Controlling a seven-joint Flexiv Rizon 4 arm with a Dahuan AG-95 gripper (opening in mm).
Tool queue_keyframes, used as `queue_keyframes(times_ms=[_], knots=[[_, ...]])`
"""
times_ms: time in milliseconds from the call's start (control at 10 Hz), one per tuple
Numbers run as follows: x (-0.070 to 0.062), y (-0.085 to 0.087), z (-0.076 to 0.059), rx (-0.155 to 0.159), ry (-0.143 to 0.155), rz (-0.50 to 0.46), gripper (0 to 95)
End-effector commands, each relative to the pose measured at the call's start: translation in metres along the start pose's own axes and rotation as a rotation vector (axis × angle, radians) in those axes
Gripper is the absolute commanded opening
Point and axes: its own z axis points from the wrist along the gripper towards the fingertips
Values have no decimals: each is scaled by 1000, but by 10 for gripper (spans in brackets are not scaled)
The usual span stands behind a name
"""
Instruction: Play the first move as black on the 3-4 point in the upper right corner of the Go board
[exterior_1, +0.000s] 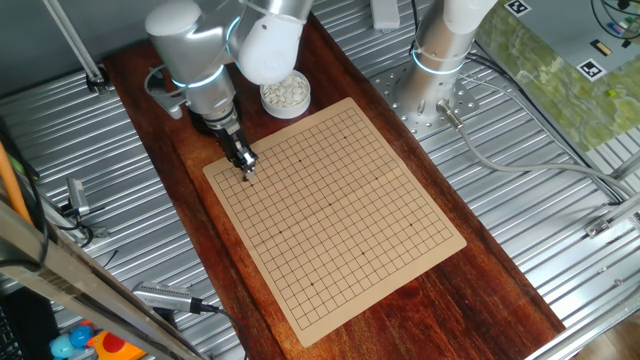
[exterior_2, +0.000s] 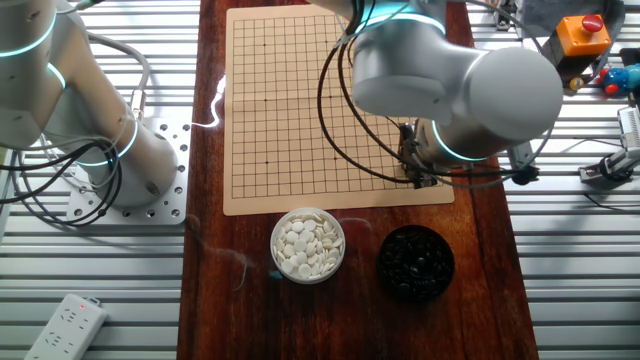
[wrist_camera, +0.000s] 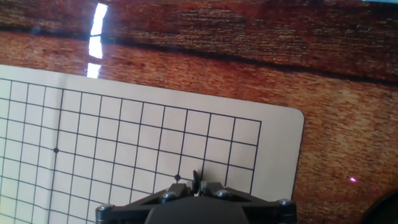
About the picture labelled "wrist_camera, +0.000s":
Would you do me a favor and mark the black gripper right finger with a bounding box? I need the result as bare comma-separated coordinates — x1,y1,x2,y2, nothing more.
199,182,297,224

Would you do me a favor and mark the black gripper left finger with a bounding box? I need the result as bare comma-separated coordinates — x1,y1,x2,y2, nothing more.
95,182,194,224

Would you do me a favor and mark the single black go stone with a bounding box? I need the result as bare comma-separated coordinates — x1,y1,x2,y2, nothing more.
192,169,201,195

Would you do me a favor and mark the beige go board mat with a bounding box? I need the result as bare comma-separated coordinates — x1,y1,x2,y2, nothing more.
0,64,305,224

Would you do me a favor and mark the black round stone bowl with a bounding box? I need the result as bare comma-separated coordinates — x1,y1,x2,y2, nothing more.
360,189,398,224

